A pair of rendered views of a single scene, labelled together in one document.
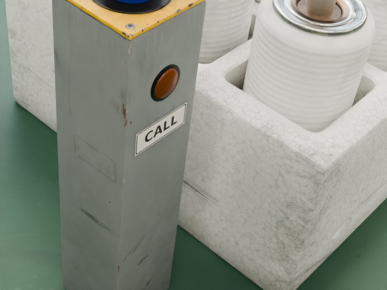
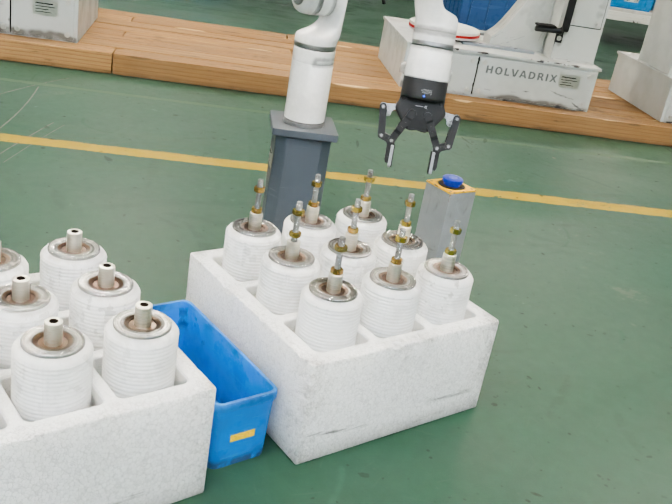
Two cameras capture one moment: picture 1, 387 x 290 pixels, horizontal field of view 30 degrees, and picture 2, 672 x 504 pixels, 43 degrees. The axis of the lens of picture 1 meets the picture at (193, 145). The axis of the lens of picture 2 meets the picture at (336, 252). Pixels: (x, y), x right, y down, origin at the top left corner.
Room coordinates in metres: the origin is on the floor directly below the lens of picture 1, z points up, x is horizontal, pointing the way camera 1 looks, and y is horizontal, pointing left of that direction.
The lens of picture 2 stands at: (1.95, 0.24, 0.83)
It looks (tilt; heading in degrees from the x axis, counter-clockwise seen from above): 24 degrees down; 194
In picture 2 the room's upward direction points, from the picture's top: 10 degrees clockwise
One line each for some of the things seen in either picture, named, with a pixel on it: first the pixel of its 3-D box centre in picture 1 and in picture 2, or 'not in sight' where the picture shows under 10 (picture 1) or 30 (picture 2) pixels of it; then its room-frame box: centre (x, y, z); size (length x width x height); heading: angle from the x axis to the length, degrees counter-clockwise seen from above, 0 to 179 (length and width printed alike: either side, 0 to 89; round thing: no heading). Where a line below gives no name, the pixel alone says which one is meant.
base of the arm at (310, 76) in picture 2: not in sight; (309, 85); (0.18, -0.33, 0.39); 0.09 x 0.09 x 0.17; 25
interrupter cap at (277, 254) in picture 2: not in sight; (291, 257); (0.76, -0.13, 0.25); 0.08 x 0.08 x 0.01
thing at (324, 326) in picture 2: not in sight; (324, 341); (0.83, -0.03, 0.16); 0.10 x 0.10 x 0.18
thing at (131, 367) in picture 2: not in sight; (138, 382); (1.08, -0.22, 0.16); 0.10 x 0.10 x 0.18
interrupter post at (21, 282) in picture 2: not in sight; (20, 289); (1.11, -0.38, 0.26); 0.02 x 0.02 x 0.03
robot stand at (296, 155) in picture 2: not in sight; (294, 184); (0.18, -0.33, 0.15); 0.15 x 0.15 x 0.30; 25
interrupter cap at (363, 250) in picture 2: not in sight; (349, 248); (0.67, -0.06, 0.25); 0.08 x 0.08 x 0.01
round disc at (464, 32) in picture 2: not in sight; (444, 28); (-1.67, -0.38, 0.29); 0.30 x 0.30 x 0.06
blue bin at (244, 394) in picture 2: not in sight; (197, 379); (0.89, -0.21, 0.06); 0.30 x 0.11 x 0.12; 54
